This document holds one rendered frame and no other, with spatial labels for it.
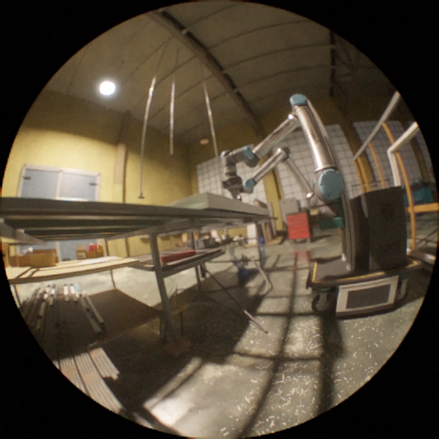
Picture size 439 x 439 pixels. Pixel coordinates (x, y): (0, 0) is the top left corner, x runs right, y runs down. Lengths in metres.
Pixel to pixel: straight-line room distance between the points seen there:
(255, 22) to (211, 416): 8.86
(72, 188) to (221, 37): 8.81
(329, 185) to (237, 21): 7.62
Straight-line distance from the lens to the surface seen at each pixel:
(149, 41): 8.01
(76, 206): 0.36
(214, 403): 0.84
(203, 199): 0.65
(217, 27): 7.85
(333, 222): 0.99
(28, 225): 0.62
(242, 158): 1.00
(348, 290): 1.10
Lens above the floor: 0.76
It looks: 5 degrees up
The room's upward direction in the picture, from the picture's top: 8 degrees counter-clockwise
